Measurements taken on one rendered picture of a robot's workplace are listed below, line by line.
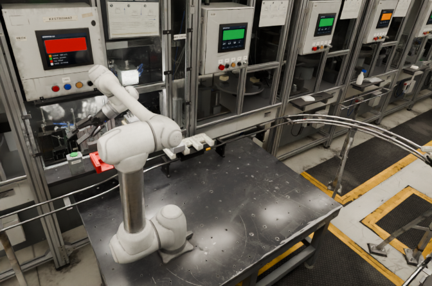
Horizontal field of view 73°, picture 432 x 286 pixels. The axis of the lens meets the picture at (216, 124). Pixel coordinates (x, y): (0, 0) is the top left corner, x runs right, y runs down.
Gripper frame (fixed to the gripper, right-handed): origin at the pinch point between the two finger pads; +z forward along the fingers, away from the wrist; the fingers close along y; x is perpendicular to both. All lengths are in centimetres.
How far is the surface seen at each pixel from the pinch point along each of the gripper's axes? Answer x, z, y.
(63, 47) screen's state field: -26.6, -27.3, 28.8
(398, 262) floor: 173, -115, -166
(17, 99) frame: -24.9, 8.6, 22.0
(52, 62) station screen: -25.2, -17.9, 27.0
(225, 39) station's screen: -14, -112, -32
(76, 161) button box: 1.9, 12.4, -14.1
